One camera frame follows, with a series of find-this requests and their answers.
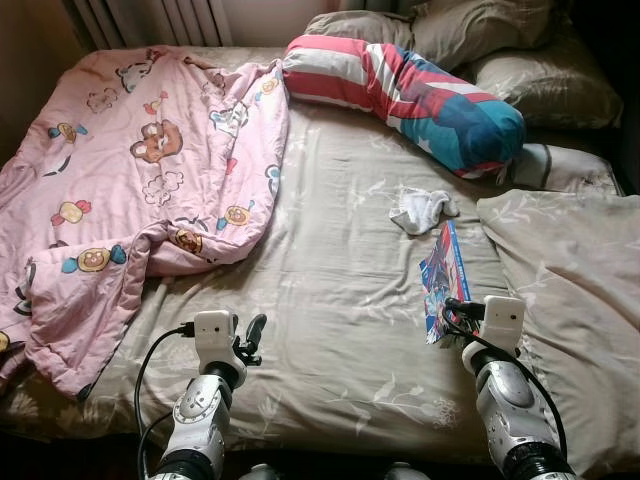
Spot colourful comic book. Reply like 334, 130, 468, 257
419, 220, 473, 347

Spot crumpled white sock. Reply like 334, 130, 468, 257
388, 186, 462, 237

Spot beige pillow with dark band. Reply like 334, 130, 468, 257
510, 142, 623, 196

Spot large beige floral pillow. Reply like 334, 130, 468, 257
477, 190, 640, 476

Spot pink cartoon print quilt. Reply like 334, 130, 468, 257
0, 45, 291, 401

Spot red white blue bolster pillow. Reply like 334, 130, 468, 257
281, 35, 528, 181

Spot white ribbed radiator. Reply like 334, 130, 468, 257
62, 0, 233, 49

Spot silver robot left leg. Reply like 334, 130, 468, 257
238, 462, 289, 480

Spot bed with beige floral sheet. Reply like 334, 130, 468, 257
0, 45, 640, 466

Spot dark grey upholstered sofa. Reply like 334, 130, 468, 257
600, 0, 640, 191

